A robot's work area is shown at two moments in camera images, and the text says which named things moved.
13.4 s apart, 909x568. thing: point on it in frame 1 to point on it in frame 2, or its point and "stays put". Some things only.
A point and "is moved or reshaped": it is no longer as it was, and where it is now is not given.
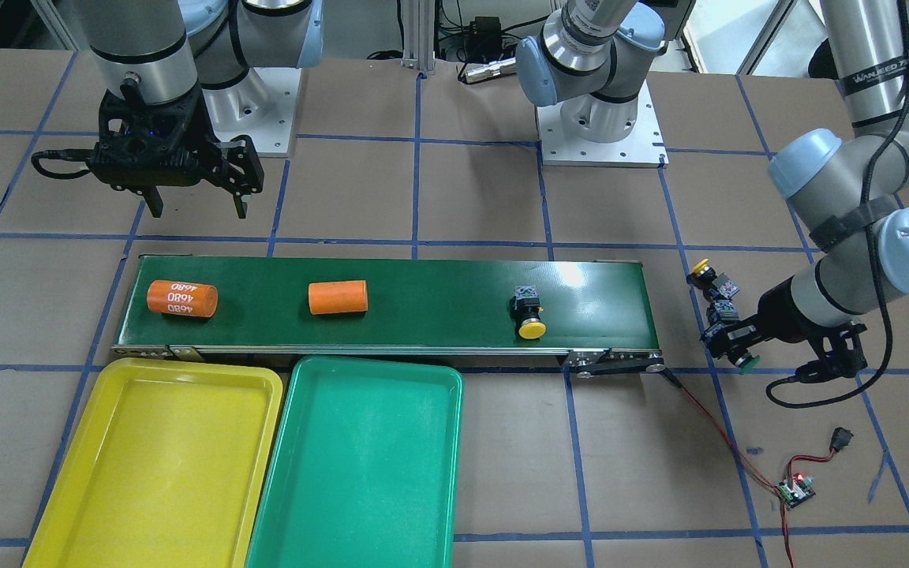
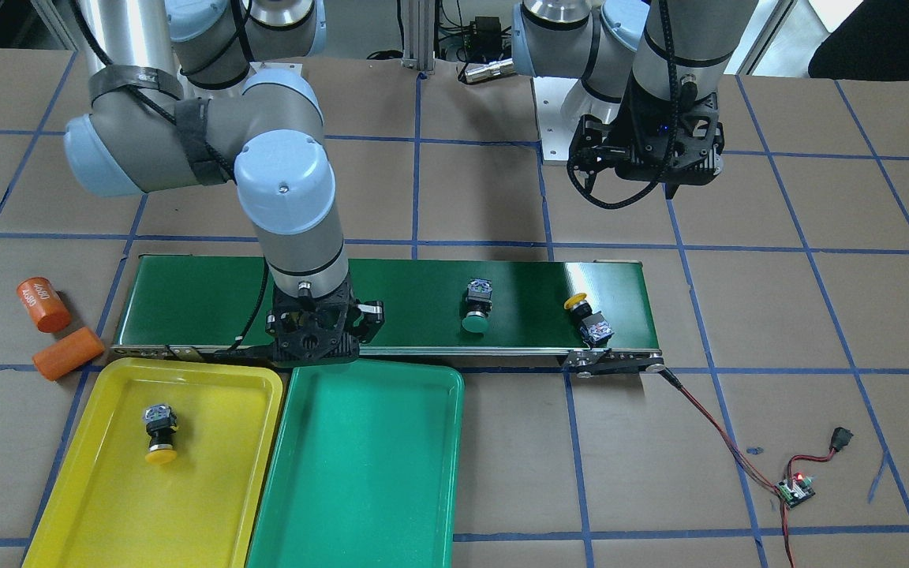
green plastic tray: x=364 y=471 stays put
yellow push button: x=704 y=276 to x=593 y=326
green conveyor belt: x=420 y=304 stays put
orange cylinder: x=340 y=296 is moved or reshaped
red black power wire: x=749 y=462 stays put
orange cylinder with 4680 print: x=182 y=298 to x=43 y=304
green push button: x=727 y=310 to x=479 y=304
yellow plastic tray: x=166 y=468 stays put
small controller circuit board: x=802 y=490 stays put
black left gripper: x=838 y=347 to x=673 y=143
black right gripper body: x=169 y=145 to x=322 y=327
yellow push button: x=525 y=311 to x=161 y=424
